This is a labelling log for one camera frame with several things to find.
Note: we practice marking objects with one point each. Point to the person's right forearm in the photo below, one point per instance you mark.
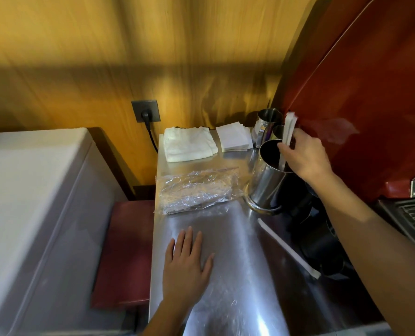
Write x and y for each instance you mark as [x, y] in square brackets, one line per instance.
[379, 248]

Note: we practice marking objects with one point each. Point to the clear plastic film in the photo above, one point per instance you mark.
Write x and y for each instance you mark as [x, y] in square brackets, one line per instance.
[235, 276]

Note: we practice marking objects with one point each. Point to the dark red stool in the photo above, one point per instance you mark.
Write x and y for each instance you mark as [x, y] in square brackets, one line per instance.
[123, 255]

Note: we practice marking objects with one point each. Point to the stack of white napkins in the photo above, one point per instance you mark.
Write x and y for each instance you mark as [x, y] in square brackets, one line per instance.
[233, 138]

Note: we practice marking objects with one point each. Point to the large steel cup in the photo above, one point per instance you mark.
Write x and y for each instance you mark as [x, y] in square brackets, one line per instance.
[268, 185]

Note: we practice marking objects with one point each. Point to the single white wrapped straw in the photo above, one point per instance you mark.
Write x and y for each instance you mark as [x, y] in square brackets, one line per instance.
[288, 248]

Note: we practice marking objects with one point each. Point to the small steel cup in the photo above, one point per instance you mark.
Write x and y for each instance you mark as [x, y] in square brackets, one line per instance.
[278, 132]

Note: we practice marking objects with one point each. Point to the red espresso machine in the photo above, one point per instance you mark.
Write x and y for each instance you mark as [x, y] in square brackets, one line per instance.
[361, 83]

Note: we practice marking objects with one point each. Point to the person's left middle finger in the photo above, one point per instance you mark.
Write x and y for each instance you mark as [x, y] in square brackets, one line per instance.
[188, 242]

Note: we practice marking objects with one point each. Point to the white folded towel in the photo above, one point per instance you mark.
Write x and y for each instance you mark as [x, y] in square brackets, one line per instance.
[188, 143]

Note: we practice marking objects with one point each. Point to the person's right hand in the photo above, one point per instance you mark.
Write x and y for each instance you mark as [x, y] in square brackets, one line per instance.
[309, 159]

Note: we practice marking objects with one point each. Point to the person's right thumb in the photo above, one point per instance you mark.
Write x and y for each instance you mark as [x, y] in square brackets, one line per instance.
[285, 150]

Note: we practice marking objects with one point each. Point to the steel drip tray grate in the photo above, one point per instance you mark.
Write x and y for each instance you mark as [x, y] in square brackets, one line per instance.
[412, 216]

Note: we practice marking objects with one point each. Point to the person's left hand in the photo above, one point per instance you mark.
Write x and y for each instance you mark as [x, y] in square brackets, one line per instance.
[183, 276]

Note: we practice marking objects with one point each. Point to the bundle of white straws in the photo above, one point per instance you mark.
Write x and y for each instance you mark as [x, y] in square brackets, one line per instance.
[290, 126]

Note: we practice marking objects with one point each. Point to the white chest freezer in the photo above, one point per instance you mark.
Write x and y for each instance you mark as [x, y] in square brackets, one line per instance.
[36, 223]

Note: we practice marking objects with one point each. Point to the grey wall socket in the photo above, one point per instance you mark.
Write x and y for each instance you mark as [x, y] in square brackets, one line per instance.
[139, 107]

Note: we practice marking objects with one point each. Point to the steel milk pitcher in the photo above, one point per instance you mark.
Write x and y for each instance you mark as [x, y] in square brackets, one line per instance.
[266, 124]

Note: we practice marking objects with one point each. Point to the person's left little finger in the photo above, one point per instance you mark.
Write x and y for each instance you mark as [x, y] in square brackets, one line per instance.
[170, 251]

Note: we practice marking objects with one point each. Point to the clear plastic bag of straws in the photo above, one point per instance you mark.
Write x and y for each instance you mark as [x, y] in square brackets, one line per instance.
[197, 192]

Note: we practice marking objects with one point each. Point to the person's left thumb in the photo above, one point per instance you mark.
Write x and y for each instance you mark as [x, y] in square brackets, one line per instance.
[208, 264]

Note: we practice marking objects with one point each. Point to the black cups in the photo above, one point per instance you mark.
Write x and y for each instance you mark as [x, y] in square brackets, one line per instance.
[316, 234]

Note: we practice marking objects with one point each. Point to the person's left forearm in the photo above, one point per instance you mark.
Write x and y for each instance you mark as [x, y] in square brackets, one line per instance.
[165, 321]

